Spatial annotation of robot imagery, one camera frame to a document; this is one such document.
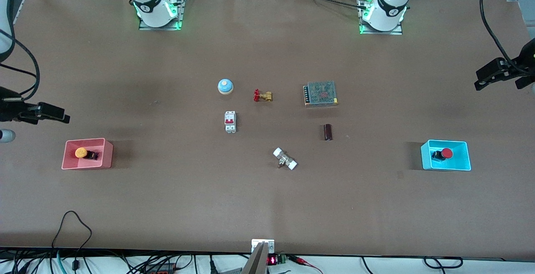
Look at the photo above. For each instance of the yellow push button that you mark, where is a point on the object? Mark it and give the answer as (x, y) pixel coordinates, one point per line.
(81, 152)

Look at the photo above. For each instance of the metal mesh power supply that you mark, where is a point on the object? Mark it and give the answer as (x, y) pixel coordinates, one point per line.
(321, 94)

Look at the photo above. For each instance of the blue call bell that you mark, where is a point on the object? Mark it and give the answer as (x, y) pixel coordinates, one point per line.
(225, 86)

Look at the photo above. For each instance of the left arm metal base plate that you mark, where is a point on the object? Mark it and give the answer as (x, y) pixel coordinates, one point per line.
(376, 32)

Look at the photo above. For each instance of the brown cylindrical capacitor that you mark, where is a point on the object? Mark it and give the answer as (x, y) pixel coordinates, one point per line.
(328, 132)

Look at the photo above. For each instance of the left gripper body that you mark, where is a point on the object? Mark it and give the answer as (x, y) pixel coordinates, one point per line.
(527, 57)

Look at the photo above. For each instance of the aluminium camera pole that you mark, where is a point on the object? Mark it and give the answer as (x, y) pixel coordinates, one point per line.
(257, 261)

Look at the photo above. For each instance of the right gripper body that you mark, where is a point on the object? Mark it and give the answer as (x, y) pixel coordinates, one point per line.
(9, 111)

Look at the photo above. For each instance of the white circuit breaker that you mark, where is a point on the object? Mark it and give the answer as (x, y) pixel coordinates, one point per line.
(230, 123)

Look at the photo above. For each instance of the white capped pipe fitting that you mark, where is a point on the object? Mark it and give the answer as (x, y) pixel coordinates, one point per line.
(285, 160)

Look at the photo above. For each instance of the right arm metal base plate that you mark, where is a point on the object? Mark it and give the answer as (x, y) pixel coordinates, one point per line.
(181, 2)

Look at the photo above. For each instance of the cyan plastic box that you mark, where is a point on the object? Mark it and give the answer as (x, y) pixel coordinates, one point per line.
(462, 159)

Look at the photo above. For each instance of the pink plastic box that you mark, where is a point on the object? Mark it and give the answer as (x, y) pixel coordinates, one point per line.
(108, 154)

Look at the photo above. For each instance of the red push button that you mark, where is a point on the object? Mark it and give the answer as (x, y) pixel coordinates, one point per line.
(447, 153)

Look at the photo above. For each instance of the red digit display module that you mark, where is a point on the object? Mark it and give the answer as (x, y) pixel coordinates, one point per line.
(271, 260)

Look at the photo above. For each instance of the white pole mounting bracket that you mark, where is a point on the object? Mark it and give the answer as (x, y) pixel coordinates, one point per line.
(271, 247)

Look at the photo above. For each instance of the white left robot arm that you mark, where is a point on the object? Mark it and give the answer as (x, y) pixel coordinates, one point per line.
(388, 6)

